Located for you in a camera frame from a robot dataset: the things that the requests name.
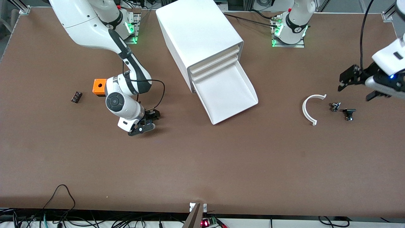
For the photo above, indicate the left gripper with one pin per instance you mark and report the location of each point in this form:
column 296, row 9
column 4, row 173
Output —
column 369, row 72

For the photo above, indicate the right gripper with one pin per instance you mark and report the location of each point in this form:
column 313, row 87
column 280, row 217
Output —
column 150, row 115

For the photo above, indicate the white plastic bin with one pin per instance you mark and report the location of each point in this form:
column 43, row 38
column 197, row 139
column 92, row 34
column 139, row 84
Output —
column 226, row 95

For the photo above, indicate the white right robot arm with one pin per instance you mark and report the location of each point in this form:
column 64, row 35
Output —
column 82, row 25

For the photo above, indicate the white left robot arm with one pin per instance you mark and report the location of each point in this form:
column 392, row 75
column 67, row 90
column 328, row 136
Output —
column 295, row 22

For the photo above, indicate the black button part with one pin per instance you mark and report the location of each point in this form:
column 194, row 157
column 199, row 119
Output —
column 349, row 113

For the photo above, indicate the orange button box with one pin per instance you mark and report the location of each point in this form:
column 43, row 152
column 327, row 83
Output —
column 98, row 86

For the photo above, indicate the white middle drawer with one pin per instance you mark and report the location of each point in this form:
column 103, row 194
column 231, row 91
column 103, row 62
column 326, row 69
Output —
column 215, row 68

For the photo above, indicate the white highest drawer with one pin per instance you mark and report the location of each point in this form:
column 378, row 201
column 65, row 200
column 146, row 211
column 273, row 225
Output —
column 215, row 58

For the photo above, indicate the white drawer cabinet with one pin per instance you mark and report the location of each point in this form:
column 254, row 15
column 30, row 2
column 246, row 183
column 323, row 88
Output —
column 196, row 31

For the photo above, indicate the small grey metal part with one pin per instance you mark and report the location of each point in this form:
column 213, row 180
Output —
column 335, row 106

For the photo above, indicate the white curved plastic arc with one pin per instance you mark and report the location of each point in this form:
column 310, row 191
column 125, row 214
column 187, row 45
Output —
column 304, row 110

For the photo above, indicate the small black contact block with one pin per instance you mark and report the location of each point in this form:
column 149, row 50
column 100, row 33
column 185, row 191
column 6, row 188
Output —
column 76, row 97

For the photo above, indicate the circuit board with red light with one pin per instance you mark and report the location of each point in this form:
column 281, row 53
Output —
column 207, row 222

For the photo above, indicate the aluminium corner bracket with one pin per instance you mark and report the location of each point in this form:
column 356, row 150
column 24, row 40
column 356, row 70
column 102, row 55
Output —
column 24, row 10
column 387, row 16

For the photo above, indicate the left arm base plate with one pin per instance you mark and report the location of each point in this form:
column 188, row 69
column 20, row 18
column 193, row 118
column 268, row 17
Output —
column 300, row 45

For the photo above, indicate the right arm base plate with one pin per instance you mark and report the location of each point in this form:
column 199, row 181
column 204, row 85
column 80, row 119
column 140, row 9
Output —
column 136, row 30

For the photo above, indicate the metal bracket with beam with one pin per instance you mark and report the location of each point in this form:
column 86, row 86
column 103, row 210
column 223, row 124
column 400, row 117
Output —
column 194, row 217

